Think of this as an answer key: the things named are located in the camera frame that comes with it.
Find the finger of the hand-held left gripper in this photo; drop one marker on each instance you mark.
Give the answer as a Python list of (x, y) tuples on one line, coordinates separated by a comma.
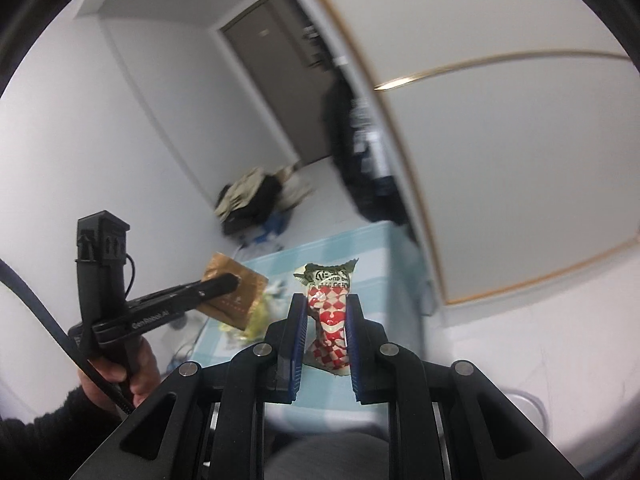
[(212, 287)]

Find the green plaid cushion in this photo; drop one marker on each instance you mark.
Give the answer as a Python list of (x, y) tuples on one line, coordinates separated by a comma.
[(380, 260)]

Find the red checkered snack wrapper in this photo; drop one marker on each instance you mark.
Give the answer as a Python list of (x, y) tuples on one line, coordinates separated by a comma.
[(330, 320)]

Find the brown foil wrapper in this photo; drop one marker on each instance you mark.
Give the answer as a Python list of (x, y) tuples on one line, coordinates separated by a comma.
[(235, 305)]

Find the pile of bags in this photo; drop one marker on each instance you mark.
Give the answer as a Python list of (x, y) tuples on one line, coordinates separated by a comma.
[(250, 195)]

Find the yellow snack wrapper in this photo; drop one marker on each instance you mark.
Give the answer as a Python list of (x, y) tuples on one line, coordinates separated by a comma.
[(260, 317)]

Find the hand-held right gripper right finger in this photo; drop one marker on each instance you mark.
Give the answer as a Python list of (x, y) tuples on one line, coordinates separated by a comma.
[(356, 345)]

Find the person's left hand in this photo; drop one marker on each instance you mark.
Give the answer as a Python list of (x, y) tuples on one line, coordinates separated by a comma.
[(145, 370)]

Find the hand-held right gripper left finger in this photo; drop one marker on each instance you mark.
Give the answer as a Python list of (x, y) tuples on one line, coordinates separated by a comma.
[(297, 340)]

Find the hanging black jacket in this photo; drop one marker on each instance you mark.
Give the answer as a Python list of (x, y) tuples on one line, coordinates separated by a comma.
[(357, 160)]

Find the person's left forearm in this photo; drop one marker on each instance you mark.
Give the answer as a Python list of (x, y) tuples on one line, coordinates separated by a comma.
[(45, 435)]

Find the blue items on floor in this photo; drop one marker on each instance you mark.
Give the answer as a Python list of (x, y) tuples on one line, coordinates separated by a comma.
[(272, 230)]

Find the brown door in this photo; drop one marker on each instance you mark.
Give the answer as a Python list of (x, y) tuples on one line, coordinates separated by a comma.
[(272, 75)]

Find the white wardrobe with gold trim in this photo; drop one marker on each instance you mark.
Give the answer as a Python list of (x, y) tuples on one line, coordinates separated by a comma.
[(500, 160)]

